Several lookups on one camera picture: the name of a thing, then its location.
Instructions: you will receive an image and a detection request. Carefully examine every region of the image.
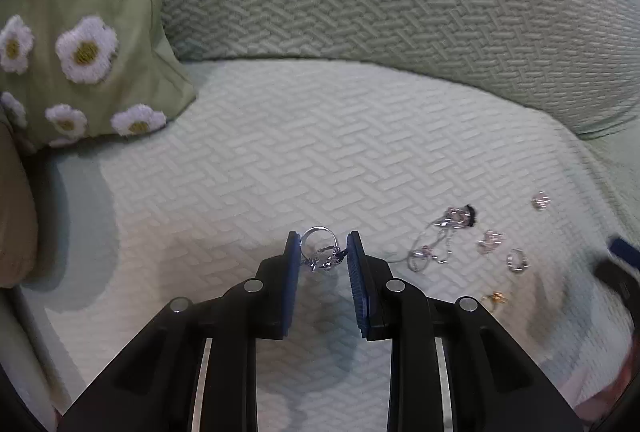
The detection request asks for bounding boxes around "pink crystal flower earring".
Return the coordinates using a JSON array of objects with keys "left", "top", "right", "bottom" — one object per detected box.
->
[{"left": 532, "top": 191, "right": 550, "bottom": 211}]

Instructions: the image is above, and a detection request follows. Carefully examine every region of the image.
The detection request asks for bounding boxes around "silver crystal ring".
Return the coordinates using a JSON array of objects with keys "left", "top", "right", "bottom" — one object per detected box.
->
[{"left": 299, "top": 225, "right": 350, "bottom": 274}]

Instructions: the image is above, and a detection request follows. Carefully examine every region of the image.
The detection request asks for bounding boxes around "person's hand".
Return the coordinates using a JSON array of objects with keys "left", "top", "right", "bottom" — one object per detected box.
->
[{"left": 575, "top": 355, "right": 639, "bottom": 424}]

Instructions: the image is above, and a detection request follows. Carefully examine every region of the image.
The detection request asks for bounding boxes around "silver hoop earring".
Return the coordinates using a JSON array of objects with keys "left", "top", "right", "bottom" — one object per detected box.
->
[{"left": 506, "top": 248, "right": 529, "bottom": 275}]

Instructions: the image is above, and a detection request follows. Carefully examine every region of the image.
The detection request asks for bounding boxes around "light green seat cushion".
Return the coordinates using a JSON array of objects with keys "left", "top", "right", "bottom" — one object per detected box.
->
[{"left": 25, "top": 61, "right": 639, "bottom": 408}]

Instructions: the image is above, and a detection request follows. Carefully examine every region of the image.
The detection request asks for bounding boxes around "green woven sofa backrest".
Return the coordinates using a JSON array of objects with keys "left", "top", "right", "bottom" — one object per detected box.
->
[{"left": 152, "top": 0, "right": 640, "bottom": 141}]

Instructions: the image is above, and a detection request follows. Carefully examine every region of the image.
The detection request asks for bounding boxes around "green daisy embroidered pillow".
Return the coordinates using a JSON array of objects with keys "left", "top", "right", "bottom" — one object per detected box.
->
[{"left": 1, "top": 0, "right": 196, "bottom": 152}]

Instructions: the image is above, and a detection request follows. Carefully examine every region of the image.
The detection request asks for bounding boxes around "tangled silver necklace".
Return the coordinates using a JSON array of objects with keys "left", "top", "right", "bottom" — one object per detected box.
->
[{"left": 389, "top": 205, "right": 469, "bottom": 274}]

